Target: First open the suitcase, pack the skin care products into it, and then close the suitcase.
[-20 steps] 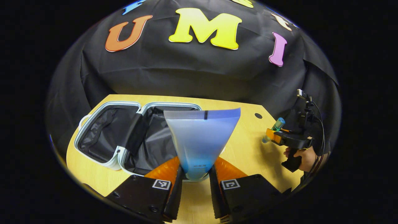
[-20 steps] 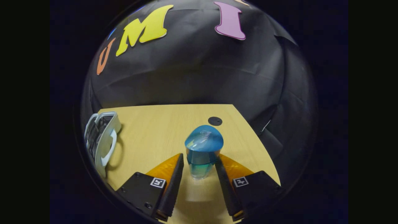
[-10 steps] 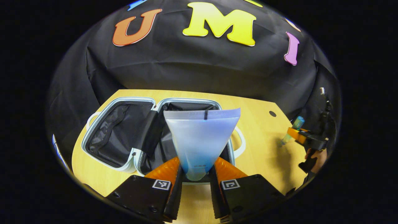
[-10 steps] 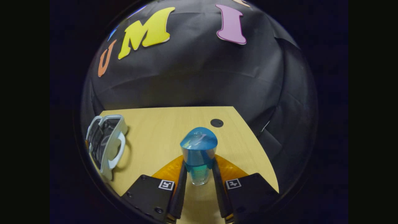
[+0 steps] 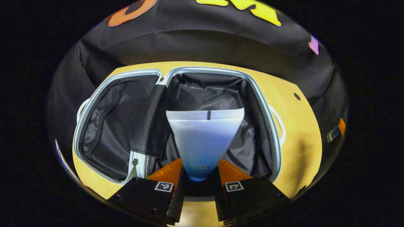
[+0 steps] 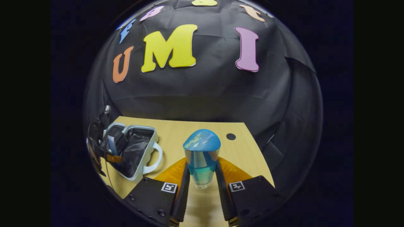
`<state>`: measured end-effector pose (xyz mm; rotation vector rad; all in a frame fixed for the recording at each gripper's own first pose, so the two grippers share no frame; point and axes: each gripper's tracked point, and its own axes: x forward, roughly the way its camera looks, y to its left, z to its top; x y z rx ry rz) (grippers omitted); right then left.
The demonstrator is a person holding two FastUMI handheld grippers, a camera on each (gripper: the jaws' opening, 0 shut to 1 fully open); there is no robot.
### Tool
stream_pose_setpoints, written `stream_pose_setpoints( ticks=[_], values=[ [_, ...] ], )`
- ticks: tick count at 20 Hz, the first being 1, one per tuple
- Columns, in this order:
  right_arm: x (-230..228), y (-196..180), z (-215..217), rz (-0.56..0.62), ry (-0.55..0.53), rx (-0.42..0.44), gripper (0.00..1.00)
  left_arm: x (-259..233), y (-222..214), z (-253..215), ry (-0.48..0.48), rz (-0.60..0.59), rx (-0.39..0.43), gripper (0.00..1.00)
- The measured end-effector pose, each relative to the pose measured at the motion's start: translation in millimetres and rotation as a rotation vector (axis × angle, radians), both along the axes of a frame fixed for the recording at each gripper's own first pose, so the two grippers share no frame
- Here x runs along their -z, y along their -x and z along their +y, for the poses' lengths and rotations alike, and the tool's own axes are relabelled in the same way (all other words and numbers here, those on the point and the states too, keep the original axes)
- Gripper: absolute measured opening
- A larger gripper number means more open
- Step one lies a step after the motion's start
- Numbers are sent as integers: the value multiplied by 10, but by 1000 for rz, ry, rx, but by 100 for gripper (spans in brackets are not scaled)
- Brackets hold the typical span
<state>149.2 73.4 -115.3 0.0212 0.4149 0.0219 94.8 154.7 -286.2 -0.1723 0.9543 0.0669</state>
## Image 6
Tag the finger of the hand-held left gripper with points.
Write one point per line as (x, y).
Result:
(121, 142)
(114, 158)

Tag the black backdrop cloth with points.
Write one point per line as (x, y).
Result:
(202, 94)

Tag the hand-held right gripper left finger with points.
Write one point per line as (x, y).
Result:
(182, 198)

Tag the light blue suitcase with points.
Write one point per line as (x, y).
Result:
(139, 148)

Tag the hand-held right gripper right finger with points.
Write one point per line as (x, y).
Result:
(222, 198)

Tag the blue capped clear bottle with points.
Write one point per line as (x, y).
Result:
(202, 148)

